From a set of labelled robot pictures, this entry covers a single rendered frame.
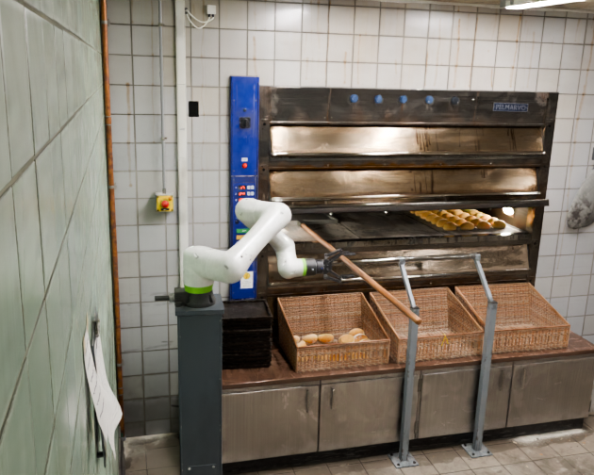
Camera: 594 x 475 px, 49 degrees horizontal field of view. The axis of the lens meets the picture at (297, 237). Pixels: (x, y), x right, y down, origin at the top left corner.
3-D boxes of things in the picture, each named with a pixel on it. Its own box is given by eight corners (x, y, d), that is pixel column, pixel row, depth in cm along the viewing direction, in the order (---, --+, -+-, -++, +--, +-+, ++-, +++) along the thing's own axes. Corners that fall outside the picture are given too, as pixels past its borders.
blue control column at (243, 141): (195, 317, 586) (192, 72, 532) (213, 316, 590) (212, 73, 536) (229, 429, 406) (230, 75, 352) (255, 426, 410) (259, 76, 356)
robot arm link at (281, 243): (250, 236, 314) (271, 228, 311) (247, 216, 319) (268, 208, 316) (280, 263, 344) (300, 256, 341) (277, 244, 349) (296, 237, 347)
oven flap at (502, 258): (268, 286, 391) (266, 253, 392) (527, 271, 437) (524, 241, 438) (270, 286, 387) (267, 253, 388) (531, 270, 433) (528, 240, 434)
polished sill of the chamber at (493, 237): (265, 248, 391) (265, 242, 390) (526, 237, 437) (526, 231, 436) (268, 251, 386) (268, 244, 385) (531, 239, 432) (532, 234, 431)
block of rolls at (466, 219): (407, 212, 487) (408, 204, 485) (465, 210, 499) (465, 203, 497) (445, 231, 430) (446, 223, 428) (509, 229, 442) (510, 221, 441)
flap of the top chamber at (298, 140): (270, 157, 371) (268, 123, 373) (541, 155, 417) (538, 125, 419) (272, 155, 367) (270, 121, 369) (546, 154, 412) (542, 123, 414)
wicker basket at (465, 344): (365, 332, 414) (367, 291, 407) (444, 325, 429) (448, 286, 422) (396, 365, 369) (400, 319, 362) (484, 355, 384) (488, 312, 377)
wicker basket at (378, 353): (274, 338, 399) (275, 296, 392) (360, 332, 414) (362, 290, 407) (294, 373, 354) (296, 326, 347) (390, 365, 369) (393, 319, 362)
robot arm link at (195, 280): (206, 297, 270) (206, 253, 266) (176, 290, 278) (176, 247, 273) (224, 288, 281) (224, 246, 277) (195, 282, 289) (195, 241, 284)
